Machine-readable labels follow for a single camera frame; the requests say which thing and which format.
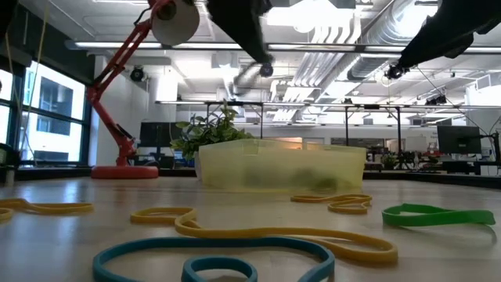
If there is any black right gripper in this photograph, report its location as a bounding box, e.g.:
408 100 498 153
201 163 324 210
397 0 501 70

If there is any wide green rubber band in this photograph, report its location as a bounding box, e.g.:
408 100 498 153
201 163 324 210
380 202 497 229

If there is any long yellow rubber band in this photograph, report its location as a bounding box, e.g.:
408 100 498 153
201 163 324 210
129 206 400 265

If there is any blue rubber band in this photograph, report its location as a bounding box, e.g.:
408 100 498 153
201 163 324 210
92 235 337 282

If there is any yellow translucent plastic bin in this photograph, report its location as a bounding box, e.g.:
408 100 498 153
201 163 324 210
196 138 368 193

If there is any black metal rack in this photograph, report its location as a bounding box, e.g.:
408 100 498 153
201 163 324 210
204 100 404 158

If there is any black computer monitor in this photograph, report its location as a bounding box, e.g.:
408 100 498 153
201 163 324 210
436 125 483 156
139 121 184 150

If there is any green artificial potted plant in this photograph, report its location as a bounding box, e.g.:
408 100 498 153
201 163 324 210
169 99 256 182

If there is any long ceiling light strip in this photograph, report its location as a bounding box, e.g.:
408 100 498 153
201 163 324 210
74 40 501 55

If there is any small background plant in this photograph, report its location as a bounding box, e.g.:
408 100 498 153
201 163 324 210
380 152 398 171

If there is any red desk lamp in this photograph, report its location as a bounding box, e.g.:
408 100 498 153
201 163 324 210
86 0 201 181

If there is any large office window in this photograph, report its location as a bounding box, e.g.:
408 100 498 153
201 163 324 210
0 58 92 168

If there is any silver ventilation duct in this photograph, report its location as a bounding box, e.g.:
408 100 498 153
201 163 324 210
345 0 444 81

